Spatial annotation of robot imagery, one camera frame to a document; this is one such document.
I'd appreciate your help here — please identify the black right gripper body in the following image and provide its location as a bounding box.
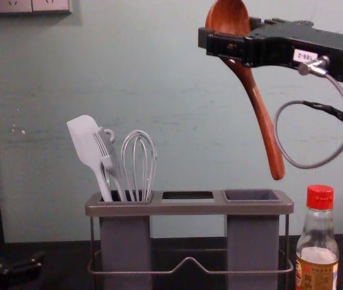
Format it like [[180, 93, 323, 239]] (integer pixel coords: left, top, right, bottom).
[[242, 17, 343, 81]]

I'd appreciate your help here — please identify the grey utensil rack frame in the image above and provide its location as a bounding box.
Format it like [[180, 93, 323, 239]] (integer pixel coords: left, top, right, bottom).
[[85, 189, 295, 290]]

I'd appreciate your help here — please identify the grey plastic rack bin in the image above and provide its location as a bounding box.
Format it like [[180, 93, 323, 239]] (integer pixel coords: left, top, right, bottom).
[[98, 189, 155, 290], [222, 188, 281, 290]]

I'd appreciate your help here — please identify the red bottle cap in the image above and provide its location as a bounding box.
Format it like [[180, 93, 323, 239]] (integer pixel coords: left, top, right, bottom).
[[306, 184, 335, 210]]

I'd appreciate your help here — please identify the grey fork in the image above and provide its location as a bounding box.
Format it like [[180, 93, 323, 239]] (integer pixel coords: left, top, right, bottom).
[[92, 130, 121, 185]]

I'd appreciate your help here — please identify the brown wooden spoon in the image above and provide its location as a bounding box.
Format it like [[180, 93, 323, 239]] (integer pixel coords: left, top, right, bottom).
[[205, 0, 286, 181]]

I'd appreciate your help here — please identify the grey wire whisk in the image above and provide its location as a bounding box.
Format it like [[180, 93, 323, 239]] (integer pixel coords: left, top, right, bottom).
[[120, 129, 158, 202]]

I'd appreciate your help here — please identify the black table cloth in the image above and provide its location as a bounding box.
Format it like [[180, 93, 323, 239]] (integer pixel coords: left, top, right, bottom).
[[0, 233, 343, 290]]

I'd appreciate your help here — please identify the pale grey silicone spatula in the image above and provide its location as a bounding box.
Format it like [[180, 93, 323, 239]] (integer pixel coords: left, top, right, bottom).
[[66, 114, 114, 202]]

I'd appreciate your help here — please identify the clear glass sauce bottle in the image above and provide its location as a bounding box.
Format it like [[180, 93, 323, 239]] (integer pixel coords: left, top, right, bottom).
[[295, 205, 340, 290]]

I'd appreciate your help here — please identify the white wall socket panel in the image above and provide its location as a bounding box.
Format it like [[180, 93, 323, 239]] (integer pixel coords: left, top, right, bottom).
[[0, 0, 71, 15]]

